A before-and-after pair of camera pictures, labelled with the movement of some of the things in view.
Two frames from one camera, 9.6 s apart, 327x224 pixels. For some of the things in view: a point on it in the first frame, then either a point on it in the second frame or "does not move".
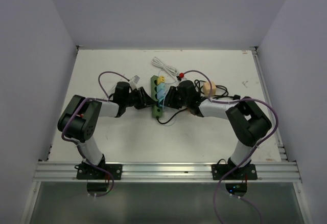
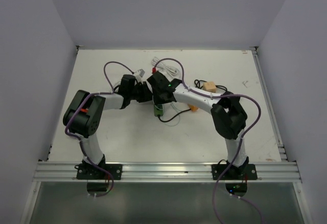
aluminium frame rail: x=66 y=172 does not move
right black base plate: x=246 y=173 does not move
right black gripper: x=169 y=100 -> x=157 y=101
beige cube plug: x=206 y=88 does not move
